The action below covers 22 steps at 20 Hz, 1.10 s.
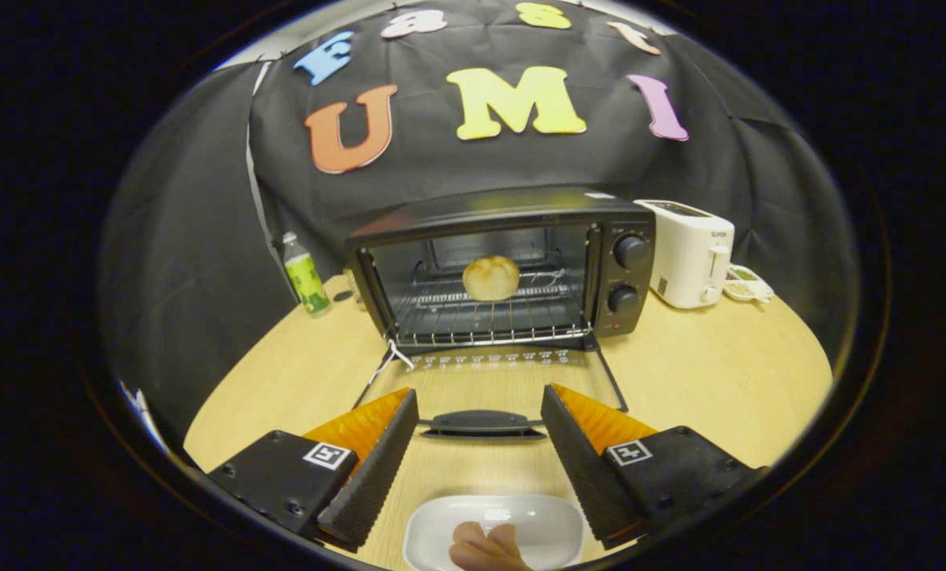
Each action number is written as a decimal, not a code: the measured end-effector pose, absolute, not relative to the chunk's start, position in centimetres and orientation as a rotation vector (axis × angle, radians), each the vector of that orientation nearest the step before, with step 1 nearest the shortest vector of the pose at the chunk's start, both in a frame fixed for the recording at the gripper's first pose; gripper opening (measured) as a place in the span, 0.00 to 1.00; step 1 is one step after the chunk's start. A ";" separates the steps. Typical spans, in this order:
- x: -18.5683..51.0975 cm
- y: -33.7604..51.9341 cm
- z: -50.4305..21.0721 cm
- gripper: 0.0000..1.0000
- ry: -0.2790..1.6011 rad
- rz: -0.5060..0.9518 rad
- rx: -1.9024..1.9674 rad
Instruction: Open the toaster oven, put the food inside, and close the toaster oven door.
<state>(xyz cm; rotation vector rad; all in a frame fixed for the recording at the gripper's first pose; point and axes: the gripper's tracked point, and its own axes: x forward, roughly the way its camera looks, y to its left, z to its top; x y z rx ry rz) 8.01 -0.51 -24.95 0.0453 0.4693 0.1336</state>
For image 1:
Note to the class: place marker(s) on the round golden flatbread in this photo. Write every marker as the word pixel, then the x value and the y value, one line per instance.
pixel 491 277

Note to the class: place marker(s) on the white rectangular plate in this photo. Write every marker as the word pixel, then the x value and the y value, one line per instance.
pixel 552 523

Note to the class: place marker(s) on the black toaster oven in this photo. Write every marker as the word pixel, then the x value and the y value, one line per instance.
pixel 631 285

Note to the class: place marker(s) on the small white snack dish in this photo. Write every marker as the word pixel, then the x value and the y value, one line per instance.
pixel 746 287

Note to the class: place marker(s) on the green label drink bottle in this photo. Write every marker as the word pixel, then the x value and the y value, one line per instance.
pixel 306 281

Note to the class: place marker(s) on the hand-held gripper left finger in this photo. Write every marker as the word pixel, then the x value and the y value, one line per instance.
pixel 369 476

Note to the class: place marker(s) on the white pop-up toaster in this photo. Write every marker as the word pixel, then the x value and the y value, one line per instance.
pixel 687 254

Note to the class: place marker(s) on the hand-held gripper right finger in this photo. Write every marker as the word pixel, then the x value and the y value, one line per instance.
pixel 584 468

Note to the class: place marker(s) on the black backdrop cloth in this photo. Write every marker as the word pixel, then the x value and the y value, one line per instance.
pixel 472 166

